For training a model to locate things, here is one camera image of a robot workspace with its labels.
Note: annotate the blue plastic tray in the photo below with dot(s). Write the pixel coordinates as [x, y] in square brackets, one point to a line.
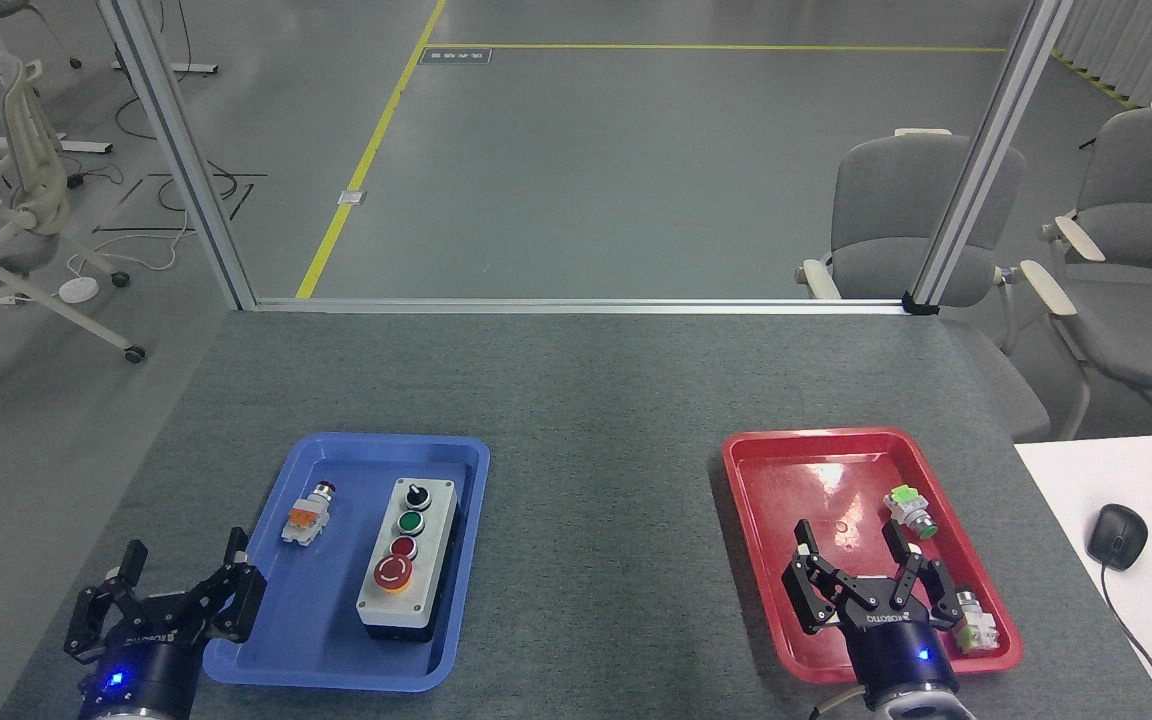
[336, 610]

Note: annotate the red push button switch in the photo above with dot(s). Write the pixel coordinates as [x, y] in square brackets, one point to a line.
[306, 518]

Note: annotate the white desk foot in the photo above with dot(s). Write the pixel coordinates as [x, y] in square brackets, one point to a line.
[171, 68]
[56, 145]

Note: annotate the black corner bracket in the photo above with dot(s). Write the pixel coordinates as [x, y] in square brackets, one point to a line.
[920, 304]

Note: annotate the silver aluminium post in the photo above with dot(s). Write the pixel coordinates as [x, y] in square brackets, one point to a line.
[176, 150]
[986, 170]

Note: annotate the silver aluminium rail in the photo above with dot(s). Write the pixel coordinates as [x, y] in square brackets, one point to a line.
[576, 305]

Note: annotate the silver floor outlet cover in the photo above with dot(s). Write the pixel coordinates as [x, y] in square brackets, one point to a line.
[352, 198]

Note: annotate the grey fabric armchair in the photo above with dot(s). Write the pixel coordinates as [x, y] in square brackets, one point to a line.
[1146, 190]
[886, 200]

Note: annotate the dark floor sign plate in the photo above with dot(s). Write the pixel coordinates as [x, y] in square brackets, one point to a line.
[455, 56]

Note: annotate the white mesh office chair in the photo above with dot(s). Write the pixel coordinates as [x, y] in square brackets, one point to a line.
[28, 140]

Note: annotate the white side table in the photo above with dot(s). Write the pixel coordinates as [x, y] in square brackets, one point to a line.
[1086, 470]

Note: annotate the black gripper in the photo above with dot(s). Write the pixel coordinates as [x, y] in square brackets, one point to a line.
[151, 665]
[891, 640]

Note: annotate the white curtain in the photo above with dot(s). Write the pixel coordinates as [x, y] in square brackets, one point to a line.
[1146, 40]

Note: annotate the grey control box with buttons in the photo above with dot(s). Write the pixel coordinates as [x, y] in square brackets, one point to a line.
[406, 570]

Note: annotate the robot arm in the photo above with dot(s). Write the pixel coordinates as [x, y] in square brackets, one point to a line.
[136, 714]
[921, 705]

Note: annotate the black computer mouse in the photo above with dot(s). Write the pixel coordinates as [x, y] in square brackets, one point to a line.
[1117, 535]

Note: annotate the white round floor socket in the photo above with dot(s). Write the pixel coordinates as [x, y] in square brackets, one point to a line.
[79, 290]

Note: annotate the green push button switch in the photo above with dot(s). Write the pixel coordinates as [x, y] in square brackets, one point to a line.
[908, 508]

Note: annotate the silver-headed push button switch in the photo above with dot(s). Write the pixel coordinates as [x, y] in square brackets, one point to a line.
[978, 628]

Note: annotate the red plastic tray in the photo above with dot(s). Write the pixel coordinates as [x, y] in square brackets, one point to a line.
[816, 480]

